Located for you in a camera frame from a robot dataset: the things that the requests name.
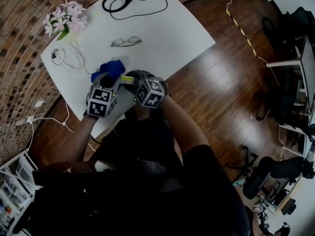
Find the yellow black striped tape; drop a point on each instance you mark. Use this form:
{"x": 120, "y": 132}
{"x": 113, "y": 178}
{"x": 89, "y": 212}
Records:
{"x": 240, "y": 31}

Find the person's body in black clothing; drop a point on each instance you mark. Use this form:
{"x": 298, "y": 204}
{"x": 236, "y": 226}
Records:
{"x": 140, "y": 188}

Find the person's left forearm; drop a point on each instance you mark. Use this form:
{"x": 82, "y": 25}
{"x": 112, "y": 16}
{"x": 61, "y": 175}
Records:
{"x": 73, "y": 141}

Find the black office chair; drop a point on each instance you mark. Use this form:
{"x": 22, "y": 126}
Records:
{"x": 275, "y": 167}
{"x": 292, "y": 23}

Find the pink flowers in pot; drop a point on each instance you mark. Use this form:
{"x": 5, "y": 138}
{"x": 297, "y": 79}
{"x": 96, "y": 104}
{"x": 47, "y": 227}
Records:
{"x": 65, "y": 18}

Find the white wall socket plate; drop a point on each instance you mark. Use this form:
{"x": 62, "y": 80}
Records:
{"x": 39, "y": 104}

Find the thin-framed eyeglasses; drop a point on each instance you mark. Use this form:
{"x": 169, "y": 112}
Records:
{"x": 126, "y": 42}

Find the blue cloth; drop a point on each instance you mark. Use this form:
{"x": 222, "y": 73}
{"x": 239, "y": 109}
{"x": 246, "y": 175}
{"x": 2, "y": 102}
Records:
{"x": 113, "y": 67}

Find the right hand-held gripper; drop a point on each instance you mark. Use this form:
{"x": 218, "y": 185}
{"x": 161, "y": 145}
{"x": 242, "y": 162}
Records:
{"x": 150, "y": 93}

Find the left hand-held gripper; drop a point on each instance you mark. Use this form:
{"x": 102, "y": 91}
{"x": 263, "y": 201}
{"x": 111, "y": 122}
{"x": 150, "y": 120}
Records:
{"x": 102, "y": 102}

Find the white wall charger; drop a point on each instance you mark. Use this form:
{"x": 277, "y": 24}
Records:
{"x": 30, "y": 119}

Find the white metal shelf rack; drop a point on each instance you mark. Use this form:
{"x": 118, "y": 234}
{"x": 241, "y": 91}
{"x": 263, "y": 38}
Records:
{"x": 13, "y": 193}

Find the white power strip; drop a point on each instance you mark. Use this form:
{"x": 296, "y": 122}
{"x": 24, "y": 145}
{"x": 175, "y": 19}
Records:
{"x": 126, "y": 80}

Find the person's right forearm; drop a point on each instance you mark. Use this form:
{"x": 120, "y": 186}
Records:
{"x": 187, "y": 126}

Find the white office desk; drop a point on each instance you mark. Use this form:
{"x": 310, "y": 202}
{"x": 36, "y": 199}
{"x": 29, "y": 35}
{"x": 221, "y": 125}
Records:
{"x": 308, "y": 65}

